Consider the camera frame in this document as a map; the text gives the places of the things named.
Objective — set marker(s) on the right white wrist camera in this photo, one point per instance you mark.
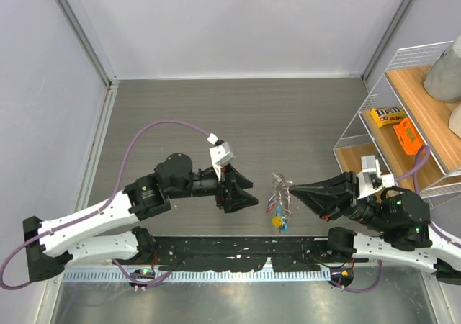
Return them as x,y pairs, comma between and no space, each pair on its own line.
370,178

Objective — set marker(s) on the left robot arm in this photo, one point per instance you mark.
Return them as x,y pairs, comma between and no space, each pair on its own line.
59,243

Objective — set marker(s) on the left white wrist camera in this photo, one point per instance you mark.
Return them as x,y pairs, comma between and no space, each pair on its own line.
221,154

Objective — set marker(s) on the white wire shelf rack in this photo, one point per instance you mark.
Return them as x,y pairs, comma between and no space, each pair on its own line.
402,83

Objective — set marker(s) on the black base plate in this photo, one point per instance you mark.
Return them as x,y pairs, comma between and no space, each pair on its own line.
238,253

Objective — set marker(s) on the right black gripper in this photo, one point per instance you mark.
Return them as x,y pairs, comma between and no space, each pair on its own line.
330,197

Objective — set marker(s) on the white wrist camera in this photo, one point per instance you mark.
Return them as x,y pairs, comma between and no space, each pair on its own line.
370,178
221,154

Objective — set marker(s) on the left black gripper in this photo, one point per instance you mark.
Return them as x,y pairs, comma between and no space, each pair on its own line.
235,198

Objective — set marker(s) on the yellow candy bag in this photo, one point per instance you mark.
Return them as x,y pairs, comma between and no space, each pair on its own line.
388,115

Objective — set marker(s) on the white slotted cable duct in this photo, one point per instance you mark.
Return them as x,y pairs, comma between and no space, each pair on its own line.
79,275

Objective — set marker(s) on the orange candy box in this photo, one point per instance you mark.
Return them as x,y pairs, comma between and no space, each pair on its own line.
408,137

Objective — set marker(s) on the white rounded object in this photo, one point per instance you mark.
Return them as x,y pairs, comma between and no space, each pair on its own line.
455,121

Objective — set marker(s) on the grey stone-like object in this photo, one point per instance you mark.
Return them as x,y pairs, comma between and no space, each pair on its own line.
442,82

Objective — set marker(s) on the large silver keyring with keys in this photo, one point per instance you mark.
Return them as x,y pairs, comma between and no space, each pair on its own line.
279,202

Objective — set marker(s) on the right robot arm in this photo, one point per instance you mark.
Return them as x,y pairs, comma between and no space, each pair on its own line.
399,216

